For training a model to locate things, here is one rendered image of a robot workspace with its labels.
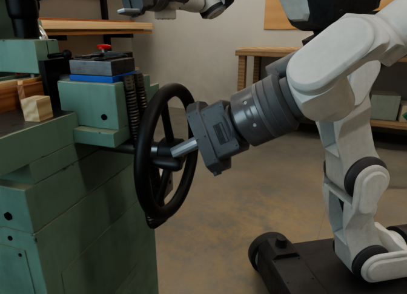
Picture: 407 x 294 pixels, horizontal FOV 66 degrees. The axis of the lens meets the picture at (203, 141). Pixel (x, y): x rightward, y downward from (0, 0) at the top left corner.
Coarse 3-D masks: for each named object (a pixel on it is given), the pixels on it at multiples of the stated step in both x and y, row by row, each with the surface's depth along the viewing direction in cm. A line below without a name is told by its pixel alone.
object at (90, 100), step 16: (64, 80) 62; (144, 80) 68; (64, 96) 63; (80, 96) 61; (96, 96) 60; (112, 96) 59; (80, 112) 63; (96, 112) 61; (112, 112) 60; (112, 128) 61
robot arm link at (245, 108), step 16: (240, 96) 45; (256, 96) 43; (192, 112) 49; (208, 112) 48; (224, 112) 47; (240, 112) 44; (256, 112) 43; (192, 128) 49; (208, 128) 48; (224, 128) 47; (240, 128) 44; (256, 128) 44; (272, 128) 43; (208, 144) 48; (224, 144) 47; (240, 144) 47; (256, 144) 46; (208, 160) 48; (224, 160) 50
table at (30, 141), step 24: (0, 120) 57; (24, 120) 57; (48, 120) 57; (72, 120) 62; (0, 144) 48; (24, 144) 52; (48, 144) 57; (96, 144) 61; (120, 144) 62; (0, 168) 48
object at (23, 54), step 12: (0, 48) 68; (12, 48) 67; (24, 48) 66; (36, 48) 66; (48, 48) 69; (0, 60) 69; (12, 60) 68; (24, 60) 67; (36, 60) 66; (12, 72) 70; (24, 72) 68; (36, 72) 67
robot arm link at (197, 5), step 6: (192, 0) 102; (198, 0) 106; (204, 0) 109; (210, 0) 110; (216, 0) 110; (192, 6) 104; (198, 6) 107; (204, 6) 111; (210, 6) 111; (216, 6) 110; (192, 12) 110; (198, 12) 113; (204, 12) 113; (204, 18) 115
